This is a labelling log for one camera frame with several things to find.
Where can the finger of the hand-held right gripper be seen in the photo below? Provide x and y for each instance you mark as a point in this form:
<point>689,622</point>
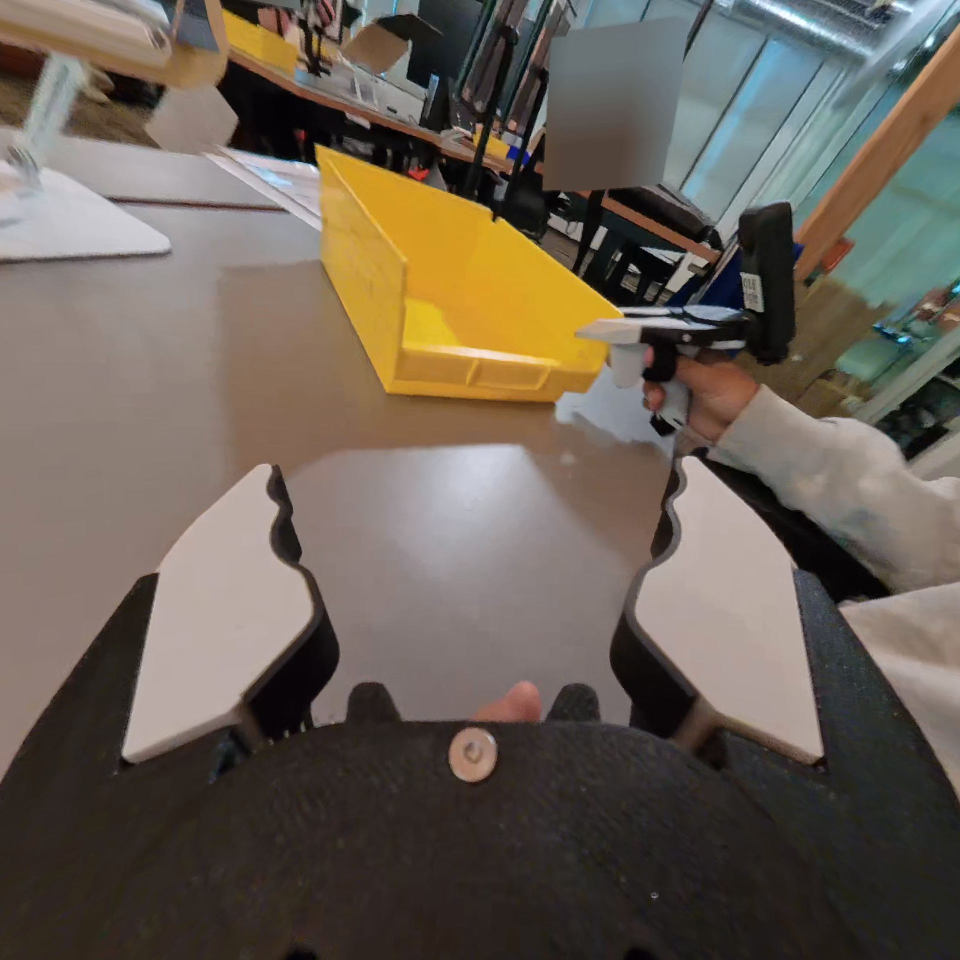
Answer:
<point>675,311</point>
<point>607,331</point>

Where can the cardboard box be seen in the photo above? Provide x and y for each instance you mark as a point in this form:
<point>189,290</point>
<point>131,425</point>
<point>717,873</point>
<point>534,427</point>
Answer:
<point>375,49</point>

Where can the yellow plastic bin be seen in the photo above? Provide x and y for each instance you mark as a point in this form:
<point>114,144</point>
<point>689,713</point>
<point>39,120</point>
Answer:
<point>262,41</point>
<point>450,285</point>

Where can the person's right forearm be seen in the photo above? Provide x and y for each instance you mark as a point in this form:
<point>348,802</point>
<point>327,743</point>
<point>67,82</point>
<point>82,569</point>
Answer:
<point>825,480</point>

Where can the person's left hand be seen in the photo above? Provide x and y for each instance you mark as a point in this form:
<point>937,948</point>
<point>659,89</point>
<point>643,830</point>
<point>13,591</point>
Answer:
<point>517,701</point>

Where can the desk monitor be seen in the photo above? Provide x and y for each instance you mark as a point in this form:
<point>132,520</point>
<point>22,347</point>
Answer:
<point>90,37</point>

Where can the person's right hand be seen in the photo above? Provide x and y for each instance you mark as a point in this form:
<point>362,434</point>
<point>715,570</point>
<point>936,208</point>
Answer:
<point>716,394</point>

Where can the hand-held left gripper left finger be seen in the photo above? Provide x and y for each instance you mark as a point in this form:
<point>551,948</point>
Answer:
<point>217,615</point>

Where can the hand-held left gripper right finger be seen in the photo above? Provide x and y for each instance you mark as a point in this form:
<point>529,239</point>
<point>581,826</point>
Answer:
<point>727,622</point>

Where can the white paper sheet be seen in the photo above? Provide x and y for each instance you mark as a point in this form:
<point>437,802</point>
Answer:
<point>277,184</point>

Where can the long wooden desk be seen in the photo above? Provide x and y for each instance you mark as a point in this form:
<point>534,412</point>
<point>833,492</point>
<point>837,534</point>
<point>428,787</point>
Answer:
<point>420,129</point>

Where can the white monitor stand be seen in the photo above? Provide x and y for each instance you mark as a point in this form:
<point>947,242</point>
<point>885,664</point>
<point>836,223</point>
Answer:
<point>75,225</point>

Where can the wooden beam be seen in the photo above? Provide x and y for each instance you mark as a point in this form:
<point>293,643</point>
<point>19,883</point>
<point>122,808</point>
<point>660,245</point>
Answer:
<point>877,150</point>

